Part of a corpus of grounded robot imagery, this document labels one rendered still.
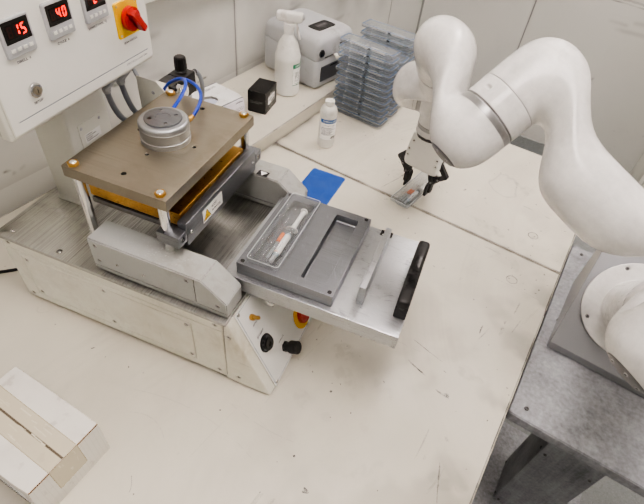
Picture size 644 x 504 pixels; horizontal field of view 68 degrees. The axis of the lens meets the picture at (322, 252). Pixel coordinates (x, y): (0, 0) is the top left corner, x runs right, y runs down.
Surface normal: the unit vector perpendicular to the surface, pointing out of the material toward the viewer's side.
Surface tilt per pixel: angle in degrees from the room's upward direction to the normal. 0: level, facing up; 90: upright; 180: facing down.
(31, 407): 1
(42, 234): 0
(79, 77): 90
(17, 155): 90
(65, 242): 0
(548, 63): 45
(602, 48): 90
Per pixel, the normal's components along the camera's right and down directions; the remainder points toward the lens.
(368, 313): 0.09, -0.70
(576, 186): -0.55, 0.13
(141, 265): -0.36, 0.64
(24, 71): 0.93, 0.32
